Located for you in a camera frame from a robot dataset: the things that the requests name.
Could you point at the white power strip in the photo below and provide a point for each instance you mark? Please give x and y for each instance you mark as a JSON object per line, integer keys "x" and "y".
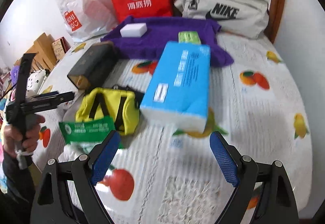
{"x": 35, "y": 80}

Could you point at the fruit print tablecloth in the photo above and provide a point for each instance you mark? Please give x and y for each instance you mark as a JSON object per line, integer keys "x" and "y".
{"x": 177, "y": 179}

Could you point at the purple towel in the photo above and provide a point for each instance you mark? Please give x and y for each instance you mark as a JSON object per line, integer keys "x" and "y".
{"x": 161, "y": 30}

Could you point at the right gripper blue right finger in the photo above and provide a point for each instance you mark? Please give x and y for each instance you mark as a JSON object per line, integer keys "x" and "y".
{"x": 222, "y": 153}

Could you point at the left human hand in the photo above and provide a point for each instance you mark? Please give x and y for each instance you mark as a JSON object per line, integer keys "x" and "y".
{"x": 13, "y": 135}

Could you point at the blue tissue pack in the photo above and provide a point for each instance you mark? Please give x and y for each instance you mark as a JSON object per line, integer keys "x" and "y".
{"x": 178, "y": 92}

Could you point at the brown cardboard boxes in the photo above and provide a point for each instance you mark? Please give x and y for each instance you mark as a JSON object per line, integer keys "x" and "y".
{"x": 45, "y": 58}

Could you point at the white sponge block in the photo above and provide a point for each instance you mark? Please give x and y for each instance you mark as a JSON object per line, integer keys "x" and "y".
{"x": 134, "y": 30}

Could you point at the white Miniso plastic bag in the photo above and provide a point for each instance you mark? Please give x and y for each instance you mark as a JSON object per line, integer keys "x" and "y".
{"x": 85, "y": 19}

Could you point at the dark green book box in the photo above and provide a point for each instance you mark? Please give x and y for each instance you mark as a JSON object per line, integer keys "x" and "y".
{"x": 94, "y": 67}

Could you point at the beige Nike pouch bag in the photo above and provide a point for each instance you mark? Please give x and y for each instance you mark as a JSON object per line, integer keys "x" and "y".
{"x": 247, "y": 18}

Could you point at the small green tissue pack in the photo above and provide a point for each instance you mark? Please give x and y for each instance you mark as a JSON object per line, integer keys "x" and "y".
{"x": 189, "y": 37}

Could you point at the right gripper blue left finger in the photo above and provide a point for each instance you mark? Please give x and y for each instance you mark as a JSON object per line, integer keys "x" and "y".
{"x": 101, "y": 156}

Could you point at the yellow mesh pouch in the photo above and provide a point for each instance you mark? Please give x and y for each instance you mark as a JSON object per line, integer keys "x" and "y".
{"x": 121, "y": 106}

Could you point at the green wet wipe packet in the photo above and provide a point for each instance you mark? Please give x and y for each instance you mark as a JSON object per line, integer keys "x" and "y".
{"x": 91, "y": 132}

